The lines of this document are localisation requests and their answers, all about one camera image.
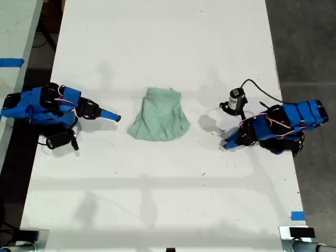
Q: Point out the long blue tape strip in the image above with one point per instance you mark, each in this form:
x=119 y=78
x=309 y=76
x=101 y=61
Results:
x=11 y=63

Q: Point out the silver metal bracket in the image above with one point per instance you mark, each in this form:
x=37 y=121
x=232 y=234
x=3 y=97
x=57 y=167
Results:
x=284 y=232
x=43 y=236

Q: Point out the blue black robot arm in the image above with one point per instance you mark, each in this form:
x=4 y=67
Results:
x=23 y=106
x=304 y=113

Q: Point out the small black box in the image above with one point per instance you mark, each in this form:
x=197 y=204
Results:
x=302 y=232
x=29 y=235

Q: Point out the pale green T-shirt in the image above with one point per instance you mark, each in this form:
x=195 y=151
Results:
x=160 y=118

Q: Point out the black camera box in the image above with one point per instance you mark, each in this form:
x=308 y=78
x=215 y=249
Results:
x=236 y=99
x=58 y=141

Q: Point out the white side table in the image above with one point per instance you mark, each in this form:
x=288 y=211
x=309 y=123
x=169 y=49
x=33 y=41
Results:
x=15 y=39

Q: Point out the grey metal pipe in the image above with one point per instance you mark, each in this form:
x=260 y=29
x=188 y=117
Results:
x=18 y=248
x=307 y=246

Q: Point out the short blue tape strip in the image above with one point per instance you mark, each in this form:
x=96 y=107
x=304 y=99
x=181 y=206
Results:
x=298 y=215

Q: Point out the small black clamp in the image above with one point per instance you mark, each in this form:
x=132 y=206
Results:
x=170 y=250

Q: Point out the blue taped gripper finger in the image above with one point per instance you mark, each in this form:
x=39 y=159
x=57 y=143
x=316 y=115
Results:
x=232 y=137
x=109 y=114
x=229 y=146

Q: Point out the black camera stalk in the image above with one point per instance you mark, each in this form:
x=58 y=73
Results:
x=242 y=109
x=74 y=140

